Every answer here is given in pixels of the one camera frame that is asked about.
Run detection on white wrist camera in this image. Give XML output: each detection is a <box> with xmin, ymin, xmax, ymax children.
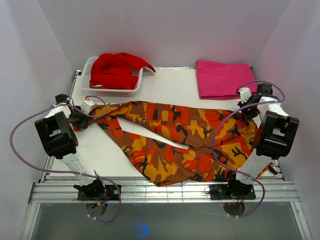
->
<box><xmin>80</xmin><ymin>99</ymin><xmax>97</xmax><ymax>114</ymax></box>
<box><xmin>236</xmin><ymin>87</ymin><xmax>252</xmax><ymax>104</ymax></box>

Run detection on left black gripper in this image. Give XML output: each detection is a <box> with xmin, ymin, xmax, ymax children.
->
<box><xmin>67</xmin><ymin>106</ymin><xmax>91</xmax><ymax>130</ymax></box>

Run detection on orange camouflage trousers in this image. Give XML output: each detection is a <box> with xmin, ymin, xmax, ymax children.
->
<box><xmin>88</xmin><ymin>101</ymin><xmax>258</xmax><ymax>186</ymax></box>

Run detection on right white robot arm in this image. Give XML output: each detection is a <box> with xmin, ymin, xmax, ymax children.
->
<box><xmin>225</xmin><ymin>83</ymin><xmax>300</xmax><ymax>199</ymax></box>

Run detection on pink folded trousers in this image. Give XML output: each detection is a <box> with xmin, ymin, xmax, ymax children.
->
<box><xmin>195</xmin><ymin>60</ymin><xmax>257</xmax><ymax>100</ymax></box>

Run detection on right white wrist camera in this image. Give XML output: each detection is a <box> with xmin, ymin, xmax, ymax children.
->
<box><xmin>236</xmin><ymin>87</ymin><xmax>252</xmax><ymax>104</ymax></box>

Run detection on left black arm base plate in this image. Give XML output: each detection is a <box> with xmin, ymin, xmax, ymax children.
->
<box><xmin>76</xmin><ymin>184</ymin><xmax>122</xmax><ymax>201</ymax></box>

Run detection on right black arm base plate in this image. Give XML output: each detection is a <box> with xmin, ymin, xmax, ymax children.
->
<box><xmin>204</xmin><ymin>184</ymin><xmax>256</xmax><ymax>201</ymax></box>

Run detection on white plastic basket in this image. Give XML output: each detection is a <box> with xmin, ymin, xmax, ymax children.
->
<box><xmin>79</xmin><ymin>56</ymin><xmax>144</xmax><ymax>98</ymax></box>

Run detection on red garment in basket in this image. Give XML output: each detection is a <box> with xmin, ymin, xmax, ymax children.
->
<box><xmin>89</xmin><ymin>52</ymin><xmax>156</xmax><ymax>90</ymax></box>

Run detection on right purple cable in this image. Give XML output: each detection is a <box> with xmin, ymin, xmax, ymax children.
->
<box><xmin>199</xmin><ymin>80</ymin><xmax>287</xmax><ymax>219</ymax></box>

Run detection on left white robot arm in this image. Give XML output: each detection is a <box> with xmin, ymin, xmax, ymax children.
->
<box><xmin>34</xmin><ymin>93</ymin><xmax>107</xmax><ymax>200</ymax></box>

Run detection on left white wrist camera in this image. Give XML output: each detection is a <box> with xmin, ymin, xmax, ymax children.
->
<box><xmin>80</xmin><ymin>99</ymin><xmax>97</xmax><ymax>114</ymax></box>

